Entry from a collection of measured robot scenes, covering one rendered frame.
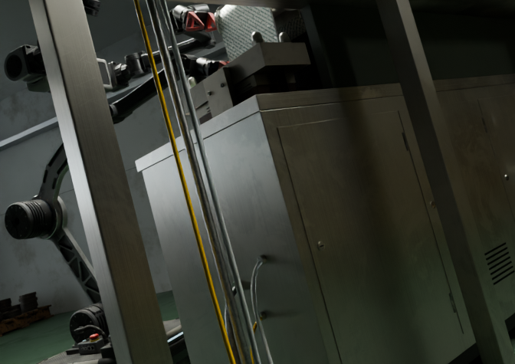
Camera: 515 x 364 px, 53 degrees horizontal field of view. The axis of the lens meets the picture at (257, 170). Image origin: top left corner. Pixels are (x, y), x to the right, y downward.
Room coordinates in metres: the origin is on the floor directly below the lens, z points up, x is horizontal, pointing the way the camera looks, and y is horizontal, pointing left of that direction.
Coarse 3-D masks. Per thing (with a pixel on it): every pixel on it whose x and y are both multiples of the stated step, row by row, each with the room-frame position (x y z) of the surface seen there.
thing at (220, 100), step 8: (216, 72) 1.34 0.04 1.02; (224, 72) 1.32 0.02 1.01; (208, 80) 1.37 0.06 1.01; (216, 80) 1.35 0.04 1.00; (224, 80) 1.32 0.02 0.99; (208, 88) 1.38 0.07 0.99; (216, 88) 1.36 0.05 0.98; (224, 88) 1.33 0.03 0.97; (232, 88) 1.33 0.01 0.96; (208, 96) 1.39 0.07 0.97; (216, 96) 1.36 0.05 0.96; (224, 96) 1.34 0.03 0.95; (232, 96) 1.32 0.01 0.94; (216, 104) 1.37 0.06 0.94; (224, 104) 1.34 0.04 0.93; (232, 104) 1.32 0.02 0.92; (216, 112) 1.38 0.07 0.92
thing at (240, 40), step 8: (264, 8) 1.47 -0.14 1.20; (256, 16) 1.50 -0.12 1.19; (264, 16) 1.47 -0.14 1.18; (272, 16) 1.45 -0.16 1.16; (248, 24) 1.53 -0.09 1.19; (256, 24) 1.50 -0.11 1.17; (264, 24) 1.48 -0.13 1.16; (272, 24) 1.46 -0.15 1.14; (232, 32) 1.59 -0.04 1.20; (240, 32) 1.56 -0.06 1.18; (248, 32) 1.54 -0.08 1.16; (264, 32) 1.49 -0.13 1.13; (272, 32) 1.46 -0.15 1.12; (224, 40) 1.63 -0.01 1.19; (232, 40) 1.60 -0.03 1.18; (240, 40) 1.57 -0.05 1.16; (248, 40) 1.54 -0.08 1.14; (264, 40) 1.49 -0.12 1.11; (272, 40) 1.47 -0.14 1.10; (232, 48) 1.61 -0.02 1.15; (240, 48) 1.58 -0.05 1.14; (248, 48) 1.55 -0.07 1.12; (232, 56) 1.61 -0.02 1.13
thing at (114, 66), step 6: (114, 66) 2.45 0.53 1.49; (120, 66) 2.44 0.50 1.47; (126, 66) 2.42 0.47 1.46; (114, 72) 2.44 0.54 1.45; (120, 72) 2.43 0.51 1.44; (126, 72) 2.42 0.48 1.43; (114, 78) 2.44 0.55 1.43; (120, 78) 2.44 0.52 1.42; (126, 78) 2.46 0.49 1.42; (120, 84) 2.46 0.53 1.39; (126, 84) 2.51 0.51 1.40
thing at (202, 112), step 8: (248, 80) 1.30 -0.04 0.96; (256, 80) 1.28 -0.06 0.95; (264, 80) 1.30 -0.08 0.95; (272, 80) 1.32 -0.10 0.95; (288, 80) 1.35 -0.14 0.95; (240, 88) 1.33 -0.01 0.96; (248, 88) 1.32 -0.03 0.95; (256, 88) 1.29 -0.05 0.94; (264, 88) 1.30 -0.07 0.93; (272, 88) 1.32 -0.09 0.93; (240, 96) 1.34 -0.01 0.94; (248, 96) 1.31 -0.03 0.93; (208, 104) 1.44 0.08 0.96; (200, 112) 1.48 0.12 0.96; (208, 112) 1.45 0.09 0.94; (200, 120) 1.49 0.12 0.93
